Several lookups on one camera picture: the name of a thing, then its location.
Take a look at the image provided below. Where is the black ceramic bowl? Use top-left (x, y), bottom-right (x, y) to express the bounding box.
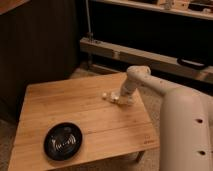
top-left (43, 122), bottom-right (83, 161)

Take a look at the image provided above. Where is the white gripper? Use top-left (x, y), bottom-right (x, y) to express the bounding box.
top-left (117, 93), bottom-right (134, 105)

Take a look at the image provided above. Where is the long wooden case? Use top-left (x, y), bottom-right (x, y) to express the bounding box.
top-left (80, 37), bottom-right (213, 84)

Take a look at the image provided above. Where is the wooden folding table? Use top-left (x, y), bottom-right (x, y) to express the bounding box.
top-left (8, 73), bottom-right (159, 171)

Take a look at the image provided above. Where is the metal pole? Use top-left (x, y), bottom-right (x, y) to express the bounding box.
top-left (86, 0), bottom-right (93, 42)

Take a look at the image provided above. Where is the black case handle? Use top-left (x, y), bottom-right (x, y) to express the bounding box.
top-left (177, 58), bottom-right (209, 70)

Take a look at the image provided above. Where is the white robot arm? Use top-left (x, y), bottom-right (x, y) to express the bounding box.
top-left (119, 66), bottom-right (213, 171)

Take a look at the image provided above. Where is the wooden shelf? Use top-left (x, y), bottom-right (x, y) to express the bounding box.
top-left (92, 0), bottom-right (213, 21)

